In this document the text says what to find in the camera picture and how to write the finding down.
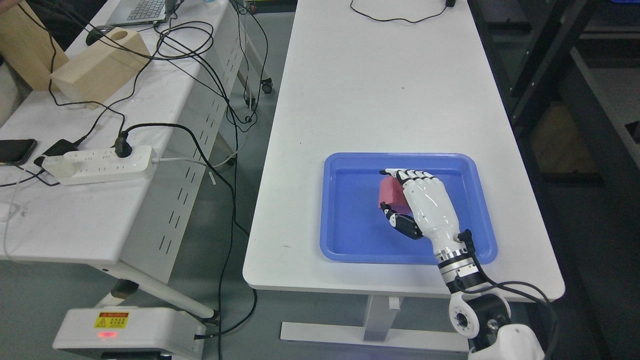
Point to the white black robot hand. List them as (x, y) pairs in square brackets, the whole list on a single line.
[(434, 216)]

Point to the pink block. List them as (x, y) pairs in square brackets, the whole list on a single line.
[(391, 193)]

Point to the blue tray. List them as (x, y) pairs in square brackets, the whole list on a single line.
[(353, 228)]

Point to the black left shelf rack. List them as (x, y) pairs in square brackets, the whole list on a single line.
[(585, 54)]

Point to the wooden block with hole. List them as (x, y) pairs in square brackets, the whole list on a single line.
[(104, 67)]

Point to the white table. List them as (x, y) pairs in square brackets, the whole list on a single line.
[(400, 76)]

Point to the cardboard box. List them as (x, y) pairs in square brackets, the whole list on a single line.
[(557, 144)]

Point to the white device with warning label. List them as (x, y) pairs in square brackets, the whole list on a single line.
[(136, 333)]

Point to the white side desk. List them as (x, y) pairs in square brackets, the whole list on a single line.
[(132, 229)]

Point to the white power strip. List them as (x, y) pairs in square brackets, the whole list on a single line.
[(100, 166)]

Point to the silver laptop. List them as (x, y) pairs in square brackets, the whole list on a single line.
[(130, 13)]

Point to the black smartphone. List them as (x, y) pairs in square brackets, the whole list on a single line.
[(15, 152)]

